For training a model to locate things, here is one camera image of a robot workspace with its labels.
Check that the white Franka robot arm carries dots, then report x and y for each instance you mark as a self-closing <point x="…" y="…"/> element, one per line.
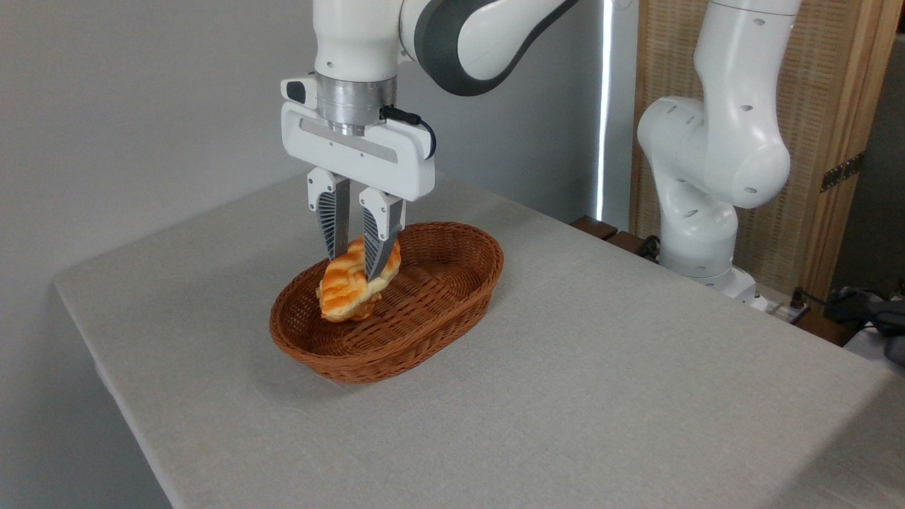
<point x="735" y="141"/>

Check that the dark wooden slats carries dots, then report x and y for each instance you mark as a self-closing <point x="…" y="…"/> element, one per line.
<point x="594" y="226"/>

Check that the wooden bamboo folding screen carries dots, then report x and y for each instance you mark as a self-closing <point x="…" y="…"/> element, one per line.
<point x="834" y="106"/>

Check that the round puffy bread bun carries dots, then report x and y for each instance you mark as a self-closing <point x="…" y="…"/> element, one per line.
<point x="364" y="311"/>

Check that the white power strip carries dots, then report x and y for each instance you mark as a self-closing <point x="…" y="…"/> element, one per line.
<point x="786" y="311"/>

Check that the long braided bread loaf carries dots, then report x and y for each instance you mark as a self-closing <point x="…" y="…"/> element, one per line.
<point x="343" y="283"/>

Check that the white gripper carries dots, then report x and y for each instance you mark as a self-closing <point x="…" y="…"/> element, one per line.
<point x="360" y="159"/>

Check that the metal screen hinge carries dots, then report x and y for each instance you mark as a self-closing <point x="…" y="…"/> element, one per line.
<point x="843" y="172"/>

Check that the brown oval wicker basket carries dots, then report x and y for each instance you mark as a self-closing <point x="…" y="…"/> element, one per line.
<point x="438" y="311"/>

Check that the grey tablecloth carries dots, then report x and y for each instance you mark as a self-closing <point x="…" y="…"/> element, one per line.
<point x="636" y="353"/>

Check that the grey bag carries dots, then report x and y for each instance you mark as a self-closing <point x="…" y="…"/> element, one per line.
<point x="892" y="325"/>

